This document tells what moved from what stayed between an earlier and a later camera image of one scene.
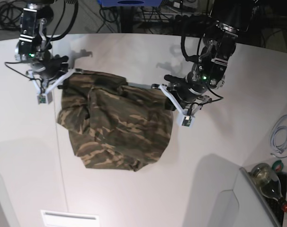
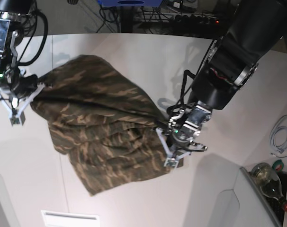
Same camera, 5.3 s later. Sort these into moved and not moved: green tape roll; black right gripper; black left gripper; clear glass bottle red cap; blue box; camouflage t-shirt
Moved: black left gripper; black right gripper; camouflage t-shirt
Not moved: blue box; clear glass bottle red cap; green tape roll
